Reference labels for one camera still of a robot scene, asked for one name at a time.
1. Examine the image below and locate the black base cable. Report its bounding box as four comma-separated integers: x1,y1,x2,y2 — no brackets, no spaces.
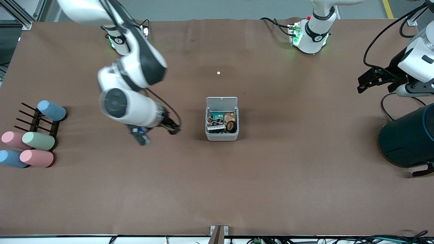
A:
260,17,294,37

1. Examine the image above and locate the black cable bundle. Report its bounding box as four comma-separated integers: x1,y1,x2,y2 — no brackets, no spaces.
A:
349,230,434,244

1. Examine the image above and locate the pink cup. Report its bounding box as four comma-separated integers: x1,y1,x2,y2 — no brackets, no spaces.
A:
20,149,54,168
1,131,31,150

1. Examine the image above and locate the aluminium frame profile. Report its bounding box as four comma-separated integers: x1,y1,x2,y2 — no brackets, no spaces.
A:
405,14,434,26
0,0,51,30

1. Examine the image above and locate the small grey lidded trash bin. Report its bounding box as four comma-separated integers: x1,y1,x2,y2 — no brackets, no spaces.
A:
205,97,239,142

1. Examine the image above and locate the green cup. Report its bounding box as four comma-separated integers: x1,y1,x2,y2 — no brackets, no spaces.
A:
22,131,55,151

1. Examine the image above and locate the large dark teal bin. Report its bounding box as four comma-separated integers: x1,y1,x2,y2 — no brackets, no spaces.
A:
379,103,434,177

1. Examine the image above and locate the blue cup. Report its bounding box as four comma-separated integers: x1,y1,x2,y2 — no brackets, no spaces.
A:
0,150,28,168
37,100,66,121

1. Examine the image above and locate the brown table cover sheet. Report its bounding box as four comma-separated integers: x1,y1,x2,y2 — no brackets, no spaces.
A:
0,17,434,237

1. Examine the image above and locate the metal table edge bracket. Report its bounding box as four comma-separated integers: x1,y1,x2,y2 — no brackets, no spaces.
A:
210,225,229,244

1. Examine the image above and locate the black looped table cable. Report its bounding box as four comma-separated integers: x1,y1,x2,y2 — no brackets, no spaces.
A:
380,93,427,121

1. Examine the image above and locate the black cup rack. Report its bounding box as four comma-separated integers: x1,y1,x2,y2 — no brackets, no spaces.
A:
15,102,60,149

